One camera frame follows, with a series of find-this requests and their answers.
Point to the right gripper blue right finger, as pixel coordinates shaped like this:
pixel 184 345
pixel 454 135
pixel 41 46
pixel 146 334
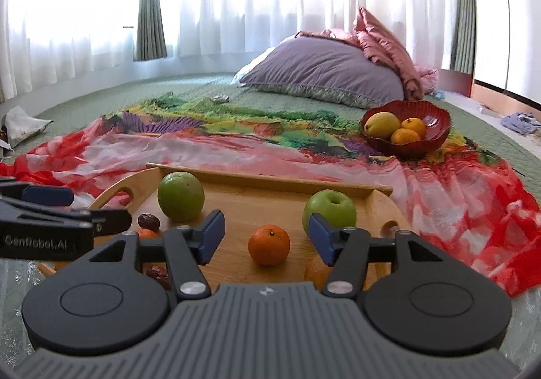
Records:
pixel 345 250

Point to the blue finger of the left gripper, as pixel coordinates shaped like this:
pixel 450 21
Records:
pixel 110 221
pixel 51 196

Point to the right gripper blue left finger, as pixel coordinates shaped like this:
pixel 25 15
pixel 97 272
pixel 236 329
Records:
pixel 187 249

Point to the smaller green apple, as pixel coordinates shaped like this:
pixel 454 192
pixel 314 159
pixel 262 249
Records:
pixel 337 208

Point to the dark red date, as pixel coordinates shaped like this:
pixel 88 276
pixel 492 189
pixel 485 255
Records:
pixel 159 274
pixel 149 221

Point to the large green apple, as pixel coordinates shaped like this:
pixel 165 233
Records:
pixel 181 196

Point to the small orange mandarin right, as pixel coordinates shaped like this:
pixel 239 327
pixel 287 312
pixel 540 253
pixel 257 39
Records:
pixel 317 272

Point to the wooden bamboo serving tray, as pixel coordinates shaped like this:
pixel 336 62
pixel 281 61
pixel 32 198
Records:
pixel 249 202

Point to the white plastic bag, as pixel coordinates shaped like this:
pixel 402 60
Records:
pixel 17 126

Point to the green quilted bedspread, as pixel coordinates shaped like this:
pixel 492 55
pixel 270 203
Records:
pixel 521 152

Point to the colourful floral scarf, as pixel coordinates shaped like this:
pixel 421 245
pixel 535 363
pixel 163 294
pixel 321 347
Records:
pixel 321 134

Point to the orange mandarin in bowl front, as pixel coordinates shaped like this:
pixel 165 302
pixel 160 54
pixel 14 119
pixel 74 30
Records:
pixel 404 136

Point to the yellow pear in bowl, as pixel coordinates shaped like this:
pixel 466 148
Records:
pixel 381 125

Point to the orange mandarin in bowl back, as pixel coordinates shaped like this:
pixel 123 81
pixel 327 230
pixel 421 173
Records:
pixel 415 125

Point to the red white sheer scarf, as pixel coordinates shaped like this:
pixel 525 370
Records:
pixel 462 198

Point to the small metallic object on bed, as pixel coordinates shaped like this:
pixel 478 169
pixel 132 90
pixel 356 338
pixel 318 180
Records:
pixel 220 99

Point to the red glass fruit bowl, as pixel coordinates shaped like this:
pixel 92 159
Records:
pixel 437 120

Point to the purple pillow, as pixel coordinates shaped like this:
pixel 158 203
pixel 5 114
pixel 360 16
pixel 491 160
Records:
pixel 323 69

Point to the green curtain left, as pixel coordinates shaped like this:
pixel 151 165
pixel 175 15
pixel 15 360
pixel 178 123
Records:
pixel 150 40

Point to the green curtain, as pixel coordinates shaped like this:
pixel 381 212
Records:
pixel 464 44
pixel 150 40

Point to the pink crumpled blanket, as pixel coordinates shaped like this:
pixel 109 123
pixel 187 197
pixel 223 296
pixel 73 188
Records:
pixel 383 48

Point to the green curtain right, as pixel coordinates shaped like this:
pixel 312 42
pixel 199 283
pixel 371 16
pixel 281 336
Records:
pixel 464 44

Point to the blue cloth on floor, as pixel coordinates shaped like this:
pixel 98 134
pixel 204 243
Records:
pixel 522 123

